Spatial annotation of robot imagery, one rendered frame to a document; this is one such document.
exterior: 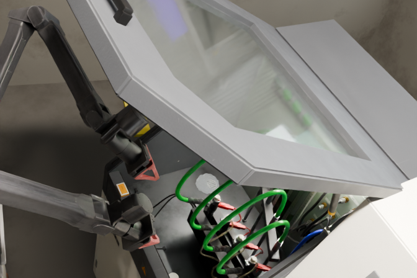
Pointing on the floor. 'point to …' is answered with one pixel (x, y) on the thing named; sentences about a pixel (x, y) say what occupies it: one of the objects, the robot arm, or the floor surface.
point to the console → (370, 241)
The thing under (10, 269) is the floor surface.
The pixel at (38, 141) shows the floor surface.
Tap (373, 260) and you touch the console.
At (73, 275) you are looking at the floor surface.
